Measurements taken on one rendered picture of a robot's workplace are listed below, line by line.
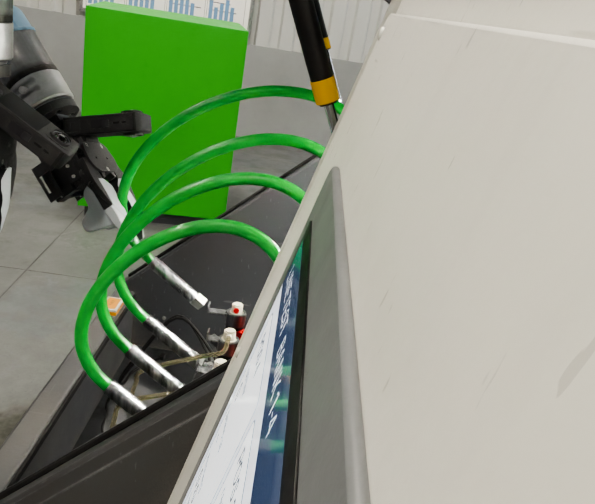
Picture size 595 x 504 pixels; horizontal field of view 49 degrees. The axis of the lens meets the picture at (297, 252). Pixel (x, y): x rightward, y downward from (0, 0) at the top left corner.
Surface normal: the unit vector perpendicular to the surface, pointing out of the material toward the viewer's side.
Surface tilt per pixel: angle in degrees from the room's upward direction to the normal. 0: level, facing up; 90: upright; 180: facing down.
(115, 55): 90
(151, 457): 90
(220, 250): 90
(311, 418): 76
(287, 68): 90
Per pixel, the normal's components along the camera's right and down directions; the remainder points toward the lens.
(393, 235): -0.92, -0.38
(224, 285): -0.04, 0.36
